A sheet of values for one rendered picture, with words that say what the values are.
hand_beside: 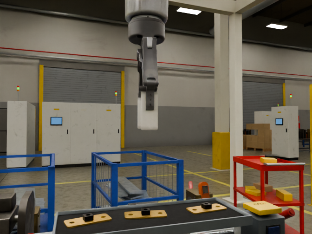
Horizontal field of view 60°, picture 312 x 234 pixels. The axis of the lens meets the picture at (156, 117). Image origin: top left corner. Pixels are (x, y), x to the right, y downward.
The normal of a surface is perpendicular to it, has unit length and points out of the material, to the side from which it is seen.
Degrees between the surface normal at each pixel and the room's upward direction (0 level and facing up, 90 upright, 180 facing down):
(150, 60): 68
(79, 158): 90
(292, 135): 90
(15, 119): 90
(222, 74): 90
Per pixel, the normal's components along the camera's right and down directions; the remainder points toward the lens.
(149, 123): 0.11, -0.03
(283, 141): -0.92, -0.01
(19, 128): 0.32, -0.03
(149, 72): 0.11, -0.40
